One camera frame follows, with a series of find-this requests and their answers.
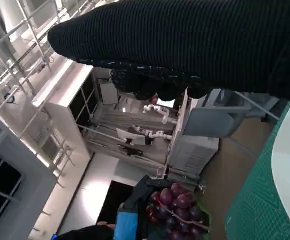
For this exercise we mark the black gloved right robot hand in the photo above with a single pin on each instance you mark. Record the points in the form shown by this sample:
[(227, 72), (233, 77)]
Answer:
[(184, 42)]

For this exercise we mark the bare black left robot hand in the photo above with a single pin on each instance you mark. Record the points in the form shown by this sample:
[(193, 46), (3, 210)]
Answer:
[(126, 225)]

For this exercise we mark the purple toy grape bunch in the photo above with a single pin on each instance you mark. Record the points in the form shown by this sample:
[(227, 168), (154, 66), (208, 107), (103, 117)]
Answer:
[(174, 200)]

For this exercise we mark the black screen panel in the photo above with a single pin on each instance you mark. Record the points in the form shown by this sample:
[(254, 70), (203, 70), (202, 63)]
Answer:
[(109, 200)]

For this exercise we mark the grey office chair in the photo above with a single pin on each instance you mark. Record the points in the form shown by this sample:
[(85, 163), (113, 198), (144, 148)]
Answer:
[(209, 120)]

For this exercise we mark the white curved monitor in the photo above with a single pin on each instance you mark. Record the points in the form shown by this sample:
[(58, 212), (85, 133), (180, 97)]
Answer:
[(132, 137)]

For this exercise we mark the white mesh cabinet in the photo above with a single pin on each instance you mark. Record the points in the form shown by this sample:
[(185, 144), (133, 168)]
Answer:
[(192, 155)]

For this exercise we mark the grey workbench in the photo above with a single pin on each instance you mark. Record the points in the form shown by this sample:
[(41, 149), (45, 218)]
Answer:
[(109, 122)]

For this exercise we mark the green cutting mat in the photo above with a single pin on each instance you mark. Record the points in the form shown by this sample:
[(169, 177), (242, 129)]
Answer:
[(249, 200)]

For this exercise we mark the white shelf cabinet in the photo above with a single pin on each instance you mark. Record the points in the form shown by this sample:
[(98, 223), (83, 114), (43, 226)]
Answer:
[(60, 100)]

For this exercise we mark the metal scaffold frame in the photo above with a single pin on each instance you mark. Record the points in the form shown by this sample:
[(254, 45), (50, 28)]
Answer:
[(36, 37)]

